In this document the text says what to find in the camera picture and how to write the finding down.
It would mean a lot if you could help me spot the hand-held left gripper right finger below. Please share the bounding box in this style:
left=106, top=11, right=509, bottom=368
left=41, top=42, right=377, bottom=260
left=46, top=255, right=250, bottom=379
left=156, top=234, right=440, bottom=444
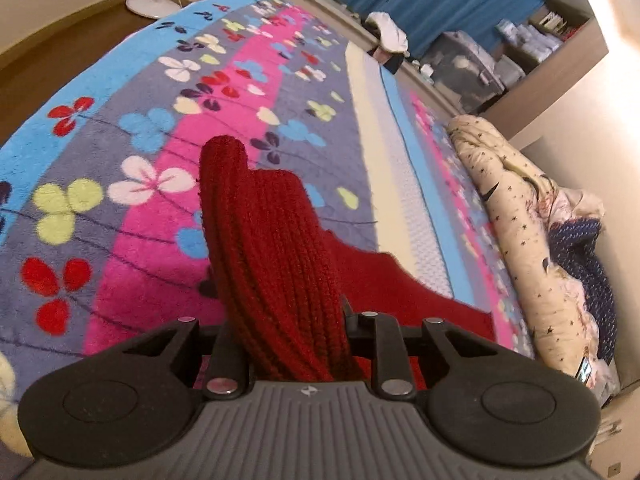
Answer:
left=341, top=294, right=497, bottom=402

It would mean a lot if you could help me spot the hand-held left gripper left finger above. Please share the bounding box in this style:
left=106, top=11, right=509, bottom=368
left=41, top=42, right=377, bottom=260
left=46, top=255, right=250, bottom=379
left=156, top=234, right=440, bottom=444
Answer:
left=122, top=316, right=251, bottom=402

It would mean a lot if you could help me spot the white cloth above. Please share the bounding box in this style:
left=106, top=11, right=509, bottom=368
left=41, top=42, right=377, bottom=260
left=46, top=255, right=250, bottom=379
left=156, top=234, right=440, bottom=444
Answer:
left=364, top=11, right=410, bottom=54

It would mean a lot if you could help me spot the floral fleece blanket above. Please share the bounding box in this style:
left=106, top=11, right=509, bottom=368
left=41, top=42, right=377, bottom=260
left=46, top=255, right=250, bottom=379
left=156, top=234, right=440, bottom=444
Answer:
left=0, top=0, right=536, bottom=461

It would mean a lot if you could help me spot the wooden shelf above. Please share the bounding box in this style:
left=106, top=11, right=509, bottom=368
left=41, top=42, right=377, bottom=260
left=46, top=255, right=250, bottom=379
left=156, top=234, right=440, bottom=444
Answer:
left=481, top=0, right=612, bottom=137

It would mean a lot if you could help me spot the red knit sweater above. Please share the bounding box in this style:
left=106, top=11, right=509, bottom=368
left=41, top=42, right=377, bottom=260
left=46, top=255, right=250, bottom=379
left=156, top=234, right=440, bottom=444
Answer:
left=198, top=135, right=497, bottom=392

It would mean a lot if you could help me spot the navy dotted cloth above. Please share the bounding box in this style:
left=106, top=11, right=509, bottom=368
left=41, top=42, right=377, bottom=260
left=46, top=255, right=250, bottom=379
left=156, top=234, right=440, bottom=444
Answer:
left=546, top=217, right=619, bottom=362

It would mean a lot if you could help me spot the cream star print quilt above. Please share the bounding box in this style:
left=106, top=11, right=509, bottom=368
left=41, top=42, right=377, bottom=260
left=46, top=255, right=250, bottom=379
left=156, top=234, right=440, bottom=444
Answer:
left=446, top=114, right=607, bottom=386

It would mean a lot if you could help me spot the stack of folded linens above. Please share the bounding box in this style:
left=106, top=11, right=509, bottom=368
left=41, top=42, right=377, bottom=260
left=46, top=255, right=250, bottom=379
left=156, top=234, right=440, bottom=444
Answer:
left=494, top=18, right=562, bottom=62

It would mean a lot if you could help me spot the clear plastic storage box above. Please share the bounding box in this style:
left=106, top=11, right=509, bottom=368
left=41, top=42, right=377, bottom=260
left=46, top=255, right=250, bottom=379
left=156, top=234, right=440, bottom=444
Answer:
left=429, top=31, right=527, bottom=114

